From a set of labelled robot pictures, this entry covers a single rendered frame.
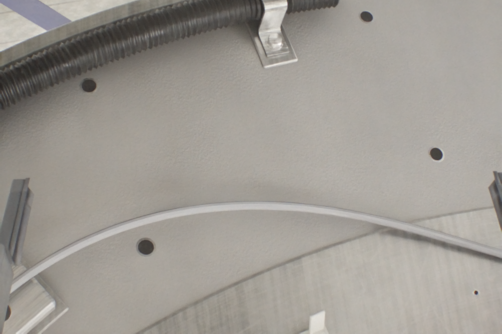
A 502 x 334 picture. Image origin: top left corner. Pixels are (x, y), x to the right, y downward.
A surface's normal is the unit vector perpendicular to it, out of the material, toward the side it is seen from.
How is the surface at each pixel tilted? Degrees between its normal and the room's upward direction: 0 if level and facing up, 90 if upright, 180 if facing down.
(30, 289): 90
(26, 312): 90
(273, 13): 12
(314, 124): 90
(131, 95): 90
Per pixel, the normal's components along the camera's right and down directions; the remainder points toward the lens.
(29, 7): 0.14, 0.90
